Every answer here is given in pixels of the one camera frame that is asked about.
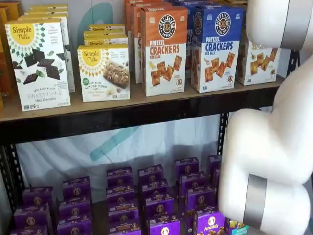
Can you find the yellow snack box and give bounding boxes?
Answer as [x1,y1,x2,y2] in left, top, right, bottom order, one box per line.
[4,0,24,22]

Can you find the purple Annie's snack boxes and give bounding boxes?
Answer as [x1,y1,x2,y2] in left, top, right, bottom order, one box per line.
[14,156,221,235]

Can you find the black perforated shelf post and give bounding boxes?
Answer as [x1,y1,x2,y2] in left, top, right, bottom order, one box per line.
[0,143,25,221]
[219,111,230,157]
[289,47,302,74]

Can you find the wooden shelf board with crackers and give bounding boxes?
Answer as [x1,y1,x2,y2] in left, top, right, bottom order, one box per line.
[0,73,284,123]

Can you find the dark orange snack box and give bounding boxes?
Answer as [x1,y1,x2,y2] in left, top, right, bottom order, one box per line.
[0,7,18,98]

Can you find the Simple Mills Sweet Thins box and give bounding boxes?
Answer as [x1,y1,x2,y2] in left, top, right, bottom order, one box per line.
[4,18,72,112]
[30,3,69,8]
[23,10,69,17]
[27,6,69,12]
[17,13,76,94]

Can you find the dark metal shelf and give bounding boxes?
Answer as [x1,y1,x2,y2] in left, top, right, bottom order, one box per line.
[14,0,222,189]

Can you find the yellow white pretzel crackers box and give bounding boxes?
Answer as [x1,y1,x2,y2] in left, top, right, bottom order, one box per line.
[236,23,281,86]

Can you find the black metal shelf beam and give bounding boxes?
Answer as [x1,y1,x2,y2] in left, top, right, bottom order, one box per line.
[0,85,282,145]

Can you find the blue sea salt crackers box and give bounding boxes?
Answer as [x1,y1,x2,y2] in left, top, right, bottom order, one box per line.
[167,0,203,7]
[190,4,246,94]
[179,0,211,79]

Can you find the orange cheddar pretzel crackers box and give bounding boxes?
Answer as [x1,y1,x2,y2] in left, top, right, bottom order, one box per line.
[140,6,189,97]
[130,1,157,85]
[124,0,147,74]

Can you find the Simple Mills almond bars box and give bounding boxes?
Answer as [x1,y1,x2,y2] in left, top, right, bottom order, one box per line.
[83,31,129,47]
[88,23,127,34]
[77,44,131,103]

